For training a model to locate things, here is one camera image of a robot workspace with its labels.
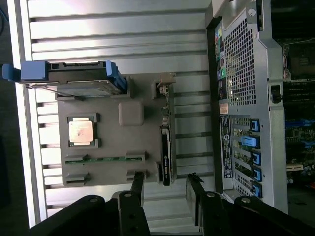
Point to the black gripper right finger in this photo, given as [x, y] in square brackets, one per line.
[211, 216]

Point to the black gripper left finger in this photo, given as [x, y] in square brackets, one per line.
[131, 216]

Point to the green RAM stick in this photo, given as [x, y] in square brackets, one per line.
[105, 160]

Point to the grey plastic parts rack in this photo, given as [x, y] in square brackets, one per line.
[123, 147]

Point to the grey open PC case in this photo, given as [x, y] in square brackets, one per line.
[275, 147]

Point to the silver CPU chip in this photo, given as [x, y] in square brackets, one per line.
[80, 131]

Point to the green motherboard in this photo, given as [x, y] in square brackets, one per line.
[297, 137]

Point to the hard disk blue carrier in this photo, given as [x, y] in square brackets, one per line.
[81, 86]

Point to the CPU socket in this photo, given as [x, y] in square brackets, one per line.
[301, 61]

